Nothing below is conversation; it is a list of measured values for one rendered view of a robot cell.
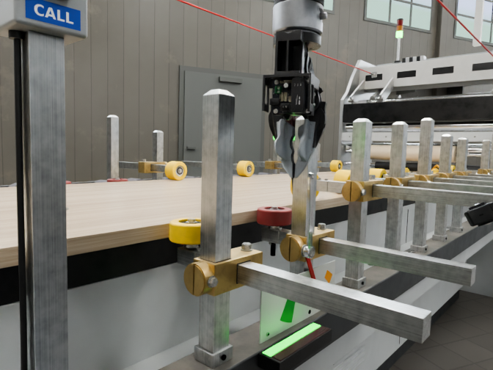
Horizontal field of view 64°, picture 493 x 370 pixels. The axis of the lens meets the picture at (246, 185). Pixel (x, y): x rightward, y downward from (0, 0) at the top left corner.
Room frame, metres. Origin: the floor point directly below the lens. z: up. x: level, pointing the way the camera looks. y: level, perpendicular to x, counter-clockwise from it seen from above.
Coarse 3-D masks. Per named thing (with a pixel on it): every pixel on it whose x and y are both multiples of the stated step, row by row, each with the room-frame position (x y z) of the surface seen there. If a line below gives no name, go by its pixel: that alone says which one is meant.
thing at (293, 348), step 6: (318, 330) 0.72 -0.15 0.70; (324, 330) 0.72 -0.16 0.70; (306, 336) 0.70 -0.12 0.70; (312, 336) 0.70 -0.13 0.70; (318, 336) 0.70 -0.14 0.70; (300, 342) 0.67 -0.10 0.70; (306, 342) 0.67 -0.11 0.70; (288, 348) 0.65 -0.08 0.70; (294, 348) 0.65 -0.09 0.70; (300, 348) 0.66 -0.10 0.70; (276, 354) 0.63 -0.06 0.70; (282, 354) 0.63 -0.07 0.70; (288, 354) 0.63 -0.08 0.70
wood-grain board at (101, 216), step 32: (0, 192) 1.09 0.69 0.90; (96, 192) 1.16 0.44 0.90; (128, 192) 1.18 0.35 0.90; (160, 192) 1.20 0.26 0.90; (192, 192) 1.23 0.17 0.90; (256, 192) 1.28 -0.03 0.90; (288, 192) 1.31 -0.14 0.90; (320, 192) 1.34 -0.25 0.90; (0, 224) 0.67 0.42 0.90; (96, 224) 0.69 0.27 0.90; (128, 224) 0.70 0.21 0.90; (160, 224) 0.71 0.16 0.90; (0, 256) 0.52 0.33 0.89
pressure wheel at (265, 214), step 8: (264, 208) 0.89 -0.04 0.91; (272, 208) 0.90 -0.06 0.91; (280, 208) 0.91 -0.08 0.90; (288, 208) 0.90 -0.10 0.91; (264, 216) 0.87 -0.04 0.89; (272, 216) 0.86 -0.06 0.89; (280, 216) 0.86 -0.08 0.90; (288, 216) 0.88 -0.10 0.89; (264, 224) 0.87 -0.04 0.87; (272, 224) 0.86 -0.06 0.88; (280, 224) 0.86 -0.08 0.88; (288, 224) 0.88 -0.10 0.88; (272, 248) 0.90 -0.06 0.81
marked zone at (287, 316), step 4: (288, 300) 0.73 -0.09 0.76; (288, 304) 0.73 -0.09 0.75; (292, 304) 0.74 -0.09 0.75; (284, 308) 0.72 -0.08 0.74; (288, 308) 0.73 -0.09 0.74; (292, 308) 0.74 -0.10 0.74; (284, 312) 0.72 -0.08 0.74; (288, 312) 0.73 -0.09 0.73; (292, 312) 0.74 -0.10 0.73; (284, 316) 0.72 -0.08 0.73; (288, 316) 0.73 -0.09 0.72; (292, 316) 0.74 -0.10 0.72; (280, 320) 0.71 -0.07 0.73; (284, 320) 0.72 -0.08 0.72; (288, 320) 0.73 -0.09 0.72
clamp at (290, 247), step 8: (320, 232) 0.82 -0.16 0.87; (328, 232) 0.83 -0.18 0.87; (288, 240) 0.77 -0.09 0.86; (296, 240) 0.76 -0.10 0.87; (304, 240) 0.77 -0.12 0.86; (280, 248) 0.78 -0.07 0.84; (288, 248) 0.77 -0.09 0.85; (296, 248) 0.76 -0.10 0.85; (288, 256) 0.77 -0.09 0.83; (296, 256) 0.76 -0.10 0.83; (320, 256) 0.81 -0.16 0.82
